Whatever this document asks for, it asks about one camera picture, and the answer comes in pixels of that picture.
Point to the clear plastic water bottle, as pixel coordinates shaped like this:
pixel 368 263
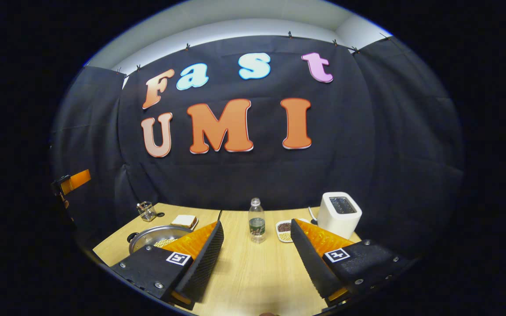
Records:
pixel 256 221

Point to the small glass cup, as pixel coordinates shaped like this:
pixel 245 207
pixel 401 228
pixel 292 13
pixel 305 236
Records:
pixel 147 212

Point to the stainless steel pot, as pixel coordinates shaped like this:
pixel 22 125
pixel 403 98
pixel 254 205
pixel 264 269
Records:
pixel 156 235

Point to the white toaster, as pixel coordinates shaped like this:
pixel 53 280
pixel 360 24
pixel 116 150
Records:
pixel 338 217

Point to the white divided dish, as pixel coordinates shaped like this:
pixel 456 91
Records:
pixel 279 231

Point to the sandwich with lettuce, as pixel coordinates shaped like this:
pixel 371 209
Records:
pixel 184 220

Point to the small heap of soybeans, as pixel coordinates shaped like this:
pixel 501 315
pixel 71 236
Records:
pixel 285 237

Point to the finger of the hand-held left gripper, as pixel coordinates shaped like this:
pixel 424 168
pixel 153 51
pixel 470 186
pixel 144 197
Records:
pixel 76 181

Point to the row of small cloth clips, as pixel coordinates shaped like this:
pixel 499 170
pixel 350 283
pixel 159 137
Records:
pixel 289 34

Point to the heap of red beans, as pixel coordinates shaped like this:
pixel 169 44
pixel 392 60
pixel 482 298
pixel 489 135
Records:
pixel 284 227

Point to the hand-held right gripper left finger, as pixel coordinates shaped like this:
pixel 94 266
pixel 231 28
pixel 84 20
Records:
pixel 202 267

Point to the large heap of soybeans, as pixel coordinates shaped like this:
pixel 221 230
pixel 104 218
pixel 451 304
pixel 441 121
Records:
pixel 163 242

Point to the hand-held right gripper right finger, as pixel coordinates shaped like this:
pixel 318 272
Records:
pixel 312 263

